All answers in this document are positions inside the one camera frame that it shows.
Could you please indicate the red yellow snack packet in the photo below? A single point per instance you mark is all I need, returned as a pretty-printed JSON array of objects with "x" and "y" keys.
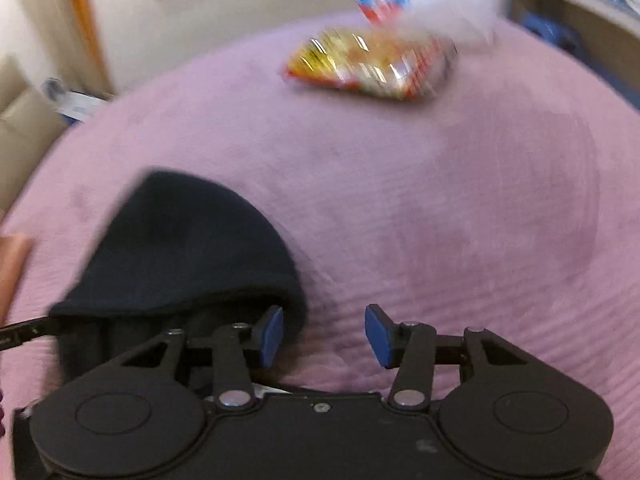
[{"x": 372, "y": 62}]

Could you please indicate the cardboard box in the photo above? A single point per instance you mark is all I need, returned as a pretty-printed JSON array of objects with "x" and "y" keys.
[{"x": 22, "y": 125}]

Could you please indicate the wooden shelf unit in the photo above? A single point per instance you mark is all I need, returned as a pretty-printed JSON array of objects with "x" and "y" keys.
[{"x": 585, "y": 15}]

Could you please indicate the dark navy garment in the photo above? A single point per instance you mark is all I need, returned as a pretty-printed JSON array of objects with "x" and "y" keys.
[{"x": 185, "y": 245}]

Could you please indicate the person's left forearm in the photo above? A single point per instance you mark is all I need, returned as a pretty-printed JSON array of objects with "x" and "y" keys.
[{"x": 11, "y": 270}]

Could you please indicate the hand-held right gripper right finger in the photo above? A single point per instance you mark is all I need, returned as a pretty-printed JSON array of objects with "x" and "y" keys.
[{"x": 377, "y": 335}]

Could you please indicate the blue white packet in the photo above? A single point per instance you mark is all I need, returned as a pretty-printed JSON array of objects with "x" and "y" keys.
[{"x": 70, "y": 100}]

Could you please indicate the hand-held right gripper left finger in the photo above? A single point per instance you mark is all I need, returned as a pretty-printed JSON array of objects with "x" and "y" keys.
[{"x": 270, "y": 336}]

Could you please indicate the orange wooden door frame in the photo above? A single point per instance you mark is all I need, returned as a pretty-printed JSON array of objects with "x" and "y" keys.
[{"x": 87, "y": 20}]

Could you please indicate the pink blanket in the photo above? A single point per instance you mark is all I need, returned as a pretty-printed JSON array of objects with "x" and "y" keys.
[{"x": 400, "y": 200}]

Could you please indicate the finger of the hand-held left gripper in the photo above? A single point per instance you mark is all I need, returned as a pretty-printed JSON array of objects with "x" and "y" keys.
[{"x": 30, "y": 332}]

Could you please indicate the blue object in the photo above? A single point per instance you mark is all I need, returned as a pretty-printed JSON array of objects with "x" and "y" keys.
[{"x": 550, "y": 30}]

